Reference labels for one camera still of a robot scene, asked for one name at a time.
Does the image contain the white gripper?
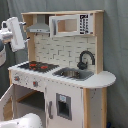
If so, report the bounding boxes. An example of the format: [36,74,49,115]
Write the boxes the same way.
[1,17,28,52]

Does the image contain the white microwave door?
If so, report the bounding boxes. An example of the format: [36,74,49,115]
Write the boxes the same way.
[49,14,94,37]

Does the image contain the white oven door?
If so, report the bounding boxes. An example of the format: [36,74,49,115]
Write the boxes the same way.
[0,83,15,128]

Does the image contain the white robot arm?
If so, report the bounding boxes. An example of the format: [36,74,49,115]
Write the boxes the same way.
[0,17,43,128]

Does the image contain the wooden toy kitchen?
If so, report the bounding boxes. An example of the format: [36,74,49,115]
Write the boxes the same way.
[0,9,117,128]

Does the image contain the grey range hood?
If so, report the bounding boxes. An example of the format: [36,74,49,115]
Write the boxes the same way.
[27,15,56,34]

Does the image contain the black stovetop red burners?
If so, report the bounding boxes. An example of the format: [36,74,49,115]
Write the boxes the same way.
[21,61,57,73]

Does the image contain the left stove knob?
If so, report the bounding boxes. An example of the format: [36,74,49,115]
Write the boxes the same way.
[14,76,20,82]

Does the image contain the stove knob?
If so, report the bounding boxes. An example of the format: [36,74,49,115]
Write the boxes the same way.
[14,76,20,82]
[32,81,39,87]

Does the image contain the right stove knob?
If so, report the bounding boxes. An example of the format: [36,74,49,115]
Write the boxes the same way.
[32,81,39,87]

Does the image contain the grey toy sink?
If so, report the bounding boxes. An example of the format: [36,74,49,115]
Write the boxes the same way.
[53,67,93,81]

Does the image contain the black toy faucet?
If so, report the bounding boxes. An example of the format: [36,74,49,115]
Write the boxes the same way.
[77,50,95,70]

